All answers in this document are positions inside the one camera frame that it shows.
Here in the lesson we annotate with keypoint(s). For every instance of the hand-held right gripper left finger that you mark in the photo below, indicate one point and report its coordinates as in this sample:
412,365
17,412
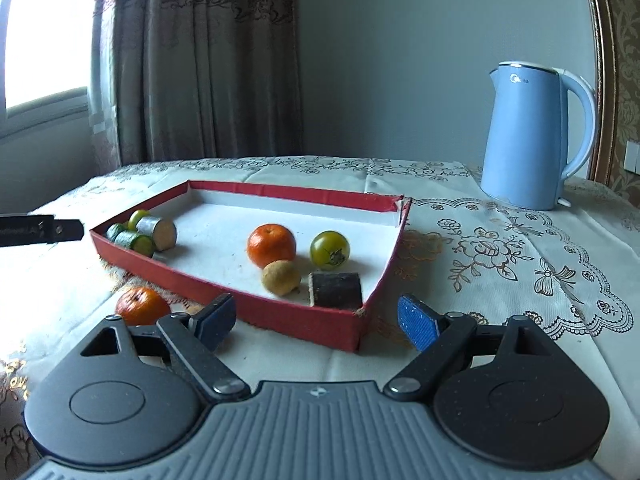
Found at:
221,322

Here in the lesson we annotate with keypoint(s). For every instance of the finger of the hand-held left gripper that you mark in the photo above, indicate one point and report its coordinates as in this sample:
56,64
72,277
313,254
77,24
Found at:
62,229

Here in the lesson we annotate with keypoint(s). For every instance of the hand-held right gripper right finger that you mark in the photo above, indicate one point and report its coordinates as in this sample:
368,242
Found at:
417,324

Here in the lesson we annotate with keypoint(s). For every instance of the cut cucumber piece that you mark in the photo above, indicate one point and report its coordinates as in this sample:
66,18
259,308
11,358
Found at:
115,230
138,241

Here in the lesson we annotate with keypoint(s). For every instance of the red shallow cardboard box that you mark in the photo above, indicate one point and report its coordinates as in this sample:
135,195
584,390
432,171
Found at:
240,260

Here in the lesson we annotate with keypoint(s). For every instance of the brown kiwi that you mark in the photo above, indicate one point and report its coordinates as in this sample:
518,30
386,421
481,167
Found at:
280,278

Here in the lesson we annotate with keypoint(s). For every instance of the small green tomato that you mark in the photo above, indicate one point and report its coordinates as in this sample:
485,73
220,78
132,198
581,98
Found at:
137,218

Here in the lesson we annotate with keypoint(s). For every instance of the orange mandarin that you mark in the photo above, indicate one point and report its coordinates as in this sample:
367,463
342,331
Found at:
271,246
141,306

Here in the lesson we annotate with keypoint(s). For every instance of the dark-skinned cut vegetable piece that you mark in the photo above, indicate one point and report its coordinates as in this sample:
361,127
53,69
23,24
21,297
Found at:
161,232

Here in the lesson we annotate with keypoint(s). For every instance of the large green tomato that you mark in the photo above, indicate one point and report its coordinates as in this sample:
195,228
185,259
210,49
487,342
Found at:
330,249

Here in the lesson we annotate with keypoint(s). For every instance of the dark brown block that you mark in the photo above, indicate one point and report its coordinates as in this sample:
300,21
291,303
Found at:
336,290

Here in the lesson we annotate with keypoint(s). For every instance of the window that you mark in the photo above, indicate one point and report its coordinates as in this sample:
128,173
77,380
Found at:
40,25

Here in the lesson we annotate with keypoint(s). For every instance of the brown patterned curtain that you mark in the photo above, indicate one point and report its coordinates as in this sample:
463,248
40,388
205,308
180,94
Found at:
200,60

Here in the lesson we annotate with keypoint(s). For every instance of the blue electric kettle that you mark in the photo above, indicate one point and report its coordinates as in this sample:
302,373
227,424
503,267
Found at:
527,135

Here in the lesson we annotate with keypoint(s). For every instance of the gold framed patterned panel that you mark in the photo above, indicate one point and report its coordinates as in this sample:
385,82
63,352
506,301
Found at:
622,60

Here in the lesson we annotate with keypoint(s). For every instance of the white wall socket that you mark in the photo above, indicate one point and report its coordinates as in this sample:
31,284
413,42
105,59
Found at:
633,157

